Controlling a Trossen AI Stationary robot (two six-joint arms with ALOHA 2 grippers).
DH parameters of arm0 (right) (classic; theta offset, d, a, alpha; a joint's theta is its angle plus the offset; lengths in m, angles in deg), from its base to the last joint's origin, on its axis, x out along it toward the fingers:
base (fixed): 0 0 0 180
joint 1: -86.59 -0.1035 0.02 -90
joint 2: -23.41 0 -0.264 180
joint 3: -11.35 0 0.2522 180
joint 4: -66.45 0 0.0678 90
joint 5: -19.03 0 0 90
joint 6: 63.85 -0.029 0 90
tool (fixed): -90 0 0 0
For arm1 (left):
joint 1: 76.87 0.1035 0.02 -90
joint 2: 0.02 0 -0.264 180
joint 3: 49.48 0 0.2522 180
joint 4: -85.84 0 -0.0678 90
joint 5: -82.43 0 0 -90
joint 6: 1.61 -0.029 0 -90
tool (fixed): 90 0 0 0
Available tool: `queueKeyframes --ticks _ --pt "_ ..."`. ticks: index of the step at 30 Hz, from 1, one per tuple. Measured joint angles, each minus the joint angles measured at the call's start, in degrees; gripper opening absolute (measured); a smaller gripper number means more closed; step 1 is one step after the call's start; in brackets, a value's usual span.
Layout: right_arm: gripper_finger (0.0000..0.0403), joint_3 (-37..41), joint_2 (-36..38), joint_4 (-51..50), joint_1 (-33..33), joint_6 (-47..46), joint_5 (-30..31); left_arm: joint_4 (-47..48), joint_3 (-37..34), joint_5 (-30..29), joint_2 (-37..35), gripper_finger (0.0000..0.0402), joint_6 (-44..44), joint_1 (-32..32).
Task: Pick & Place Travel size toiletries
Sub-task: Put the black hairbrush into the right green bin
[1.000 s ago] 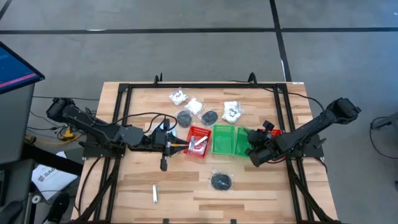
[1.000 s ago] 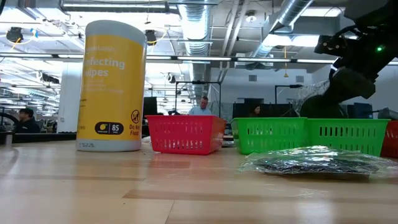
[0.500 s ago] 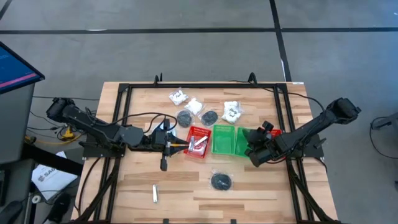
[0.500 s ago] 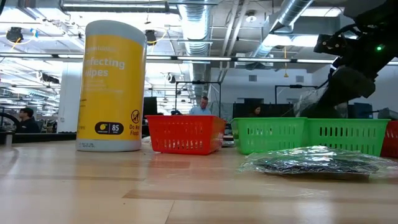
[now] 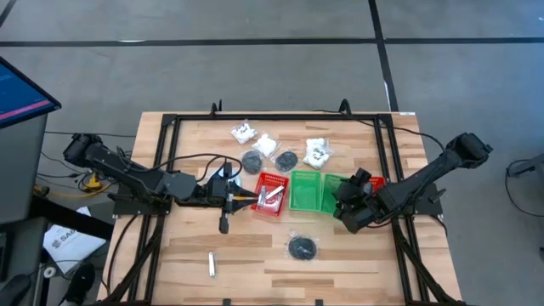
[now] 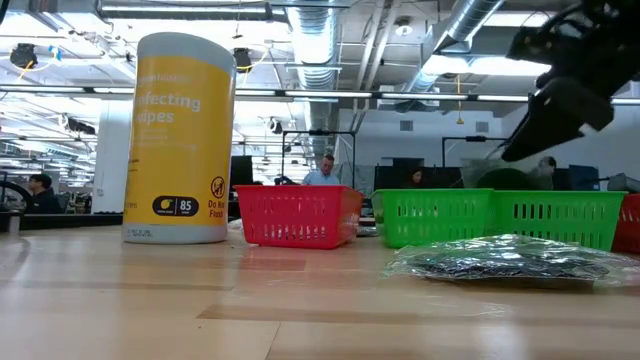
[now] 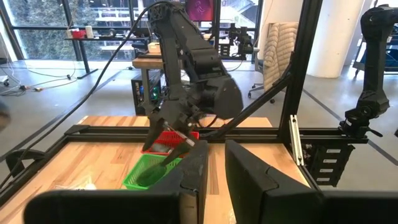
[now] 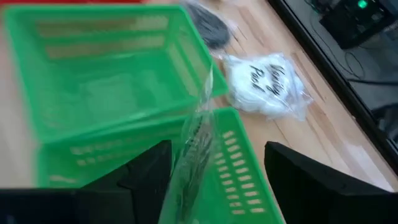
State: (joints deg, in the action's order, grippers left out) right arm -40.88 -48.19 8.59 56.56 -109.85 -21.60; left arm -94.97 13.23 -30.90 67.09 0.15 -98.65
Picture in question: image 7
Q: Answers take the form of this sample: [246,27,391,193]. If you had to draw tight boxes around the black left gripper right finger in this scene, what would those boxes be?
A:
[225,139,398,224]

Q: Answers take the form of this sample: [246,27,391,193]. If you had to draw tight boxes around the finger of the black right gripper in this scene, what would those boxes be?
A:
[142,118,167,152]
[160,139,197,169]

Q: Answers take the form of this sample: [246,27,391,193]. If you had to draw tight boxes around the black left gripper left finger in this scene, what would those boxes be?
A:
[24,139,210,224]

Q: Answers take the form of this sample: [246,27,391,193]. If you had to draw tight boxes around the clear bag of cotton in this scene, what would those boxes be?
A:
[54,176,98,190]

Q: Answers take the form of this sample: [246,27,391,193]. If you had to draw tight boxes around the red plastic basket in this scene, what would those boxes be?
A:
[141,130,200,156]

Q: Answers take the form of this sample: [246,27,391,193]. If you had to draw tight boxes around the black computer tower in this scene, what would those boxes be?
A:
[131,70,162,116]

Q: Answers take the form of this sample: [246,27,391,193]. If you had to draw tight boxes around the green plastic basket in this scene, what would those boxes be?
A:
[122,154,183,190]

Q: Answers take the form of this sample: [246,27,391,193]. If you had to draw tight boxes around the wooden side table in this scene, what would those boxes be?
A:
[132,42,165,116]

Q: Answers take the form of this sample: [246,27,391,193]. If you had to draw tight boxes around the black labelled power box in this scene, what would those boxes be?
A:
[306,143,355,187]

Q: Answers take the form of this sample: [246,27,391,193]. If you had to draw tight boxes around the office chair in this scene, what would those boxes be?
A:
[248,55,276,104]

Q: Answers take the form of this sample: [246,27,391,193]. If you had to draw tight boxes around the black window desk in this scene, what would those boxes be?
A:
[64,34,150,80]

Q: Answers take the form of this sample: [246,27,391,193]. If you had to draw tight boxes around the purple screen monitor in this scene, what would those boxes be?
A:
[185,0,215,22]

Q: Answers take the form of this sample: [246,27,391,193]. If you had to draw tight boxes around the beige quilted jacket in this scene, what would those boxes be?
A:
[263,21,299,91]

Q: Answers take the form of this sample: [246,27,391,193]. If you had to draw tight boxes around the white round pillar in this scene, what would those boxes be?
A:
[306,0,365,78]

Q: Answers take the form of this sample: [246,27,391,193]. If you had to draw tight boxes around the white aluminium bracket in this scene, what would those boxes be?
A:
[289,114,305,166]

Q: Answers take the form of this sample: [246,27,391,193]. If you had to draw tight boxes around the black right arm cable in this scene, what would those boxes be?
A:
[0,0,170,189]

